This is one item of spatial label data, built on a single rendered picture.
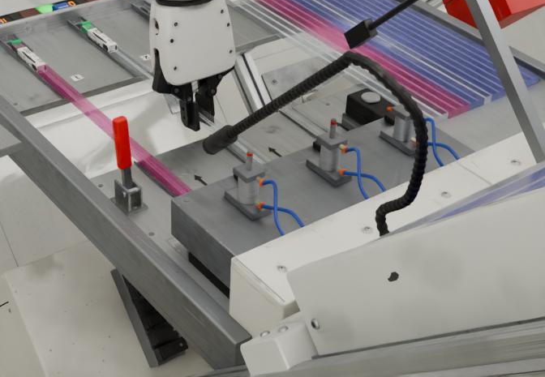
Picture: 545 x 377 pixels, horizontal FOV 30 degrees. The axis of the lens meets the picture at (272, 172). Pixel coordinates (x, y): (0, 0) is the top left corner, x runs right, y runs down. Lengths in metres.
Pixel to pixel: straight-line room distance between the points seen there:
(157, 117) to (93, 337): 0.92
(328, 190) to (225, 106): 1.39
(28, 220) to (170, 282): 1.20
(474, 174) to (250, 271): 0.29
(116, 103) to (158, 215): 1.22
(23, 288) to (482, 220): 1.02
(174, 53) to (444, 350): 0.68
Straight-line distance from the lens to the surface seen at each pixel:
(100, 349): 1.56
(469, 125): 1.35
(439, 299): 0.68
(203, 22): 1.25
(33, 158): 1.26
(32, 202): 2.22
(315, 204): 1.06
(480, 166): 1.12
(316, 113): 1.33
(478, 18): 1.08
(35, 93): 1.38
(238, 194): 1.04
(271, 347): 0.83
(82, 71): 1.42
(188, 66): 1.25
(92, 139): 2.30
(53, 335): 1.54
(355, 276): 0.74
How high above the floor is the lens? 2.09
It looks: 58 degrees down
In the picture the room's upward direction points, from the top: 63 degrees clockwise
